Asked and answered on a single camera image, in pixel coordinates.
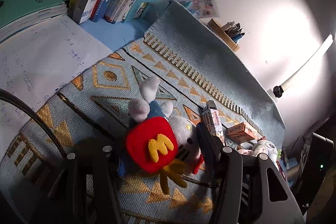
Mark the red plush toy with M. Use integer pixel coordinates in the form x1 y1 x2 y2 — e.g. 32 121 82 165
125 76 203 194

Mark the long red snack box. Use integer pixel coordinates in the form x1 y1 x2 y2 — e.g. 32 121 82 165
202 100 225 145

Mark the white patterned round toy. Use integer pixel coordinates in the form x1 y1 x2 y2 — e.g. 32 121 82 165
238 139 278 164

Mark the orange small carton box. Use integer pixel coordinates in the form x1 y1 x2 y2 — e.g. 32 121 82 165
227 122 259 143

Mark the white tube desk lamp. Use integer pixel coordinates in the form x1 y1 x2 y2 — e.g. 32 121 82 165
270 32 335 100

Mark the blue patterned woven mat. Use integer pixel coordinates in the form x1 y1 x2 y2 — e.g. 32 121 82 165
1 2 286 223

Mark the white paper sheet with writing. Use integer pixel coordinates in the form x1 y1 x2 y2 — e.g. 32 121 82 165
0 14 113 159

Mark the wooden pen holder box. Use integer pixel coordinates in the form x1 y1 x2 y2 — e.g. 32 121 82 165
207 19 240 52

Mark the teal workbook stack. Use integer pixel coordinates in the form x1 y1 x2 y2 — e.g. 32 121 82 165
1 0 67 42

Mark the black cable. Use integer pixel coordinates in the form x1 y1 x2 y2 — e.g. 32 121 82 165
0 88 68 159

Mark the printed card on wall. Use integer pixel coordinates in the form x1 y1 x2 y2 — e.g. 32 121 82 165
175 0 220 19

